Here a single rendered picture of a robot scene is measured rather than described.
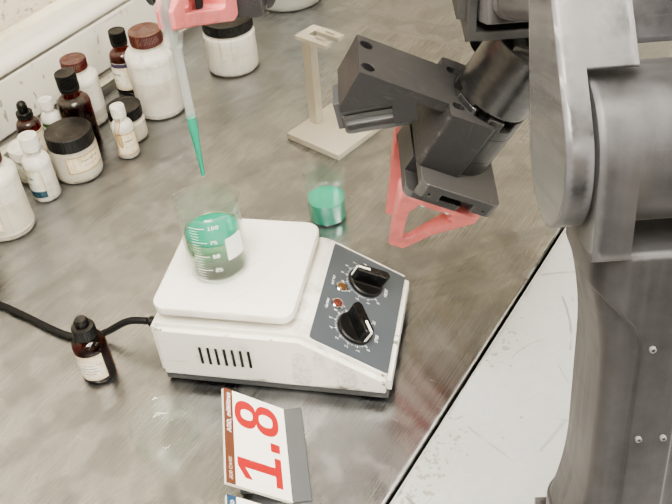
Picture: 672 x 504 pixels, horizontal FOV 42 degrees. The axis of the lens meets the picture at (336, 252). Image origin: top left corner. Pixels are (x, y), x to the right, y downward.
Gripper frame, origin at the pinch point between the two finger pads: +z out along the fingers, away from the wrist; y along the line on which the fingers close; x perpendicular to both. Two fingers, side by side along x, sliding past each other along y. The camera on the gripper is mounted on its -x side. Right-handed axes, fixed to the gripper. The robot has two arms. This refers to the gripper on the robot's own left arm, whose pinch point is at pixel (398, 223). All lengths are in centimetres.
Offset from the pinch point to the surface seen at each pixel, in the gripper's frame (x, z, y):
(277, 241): -7.8, 7.5, -1.4
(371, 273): 0.2, 5.5, 1.1
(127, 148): -19.7, 26.2, -27.1
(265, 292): -8.9, 7.1, 4.8
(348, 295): -1.3, 7.2, 2.8
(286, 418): -4.5, 13.2, 12.3
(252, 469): -7.9, 11.5, 18.4
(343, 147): 2.6, 14.8, -25.5
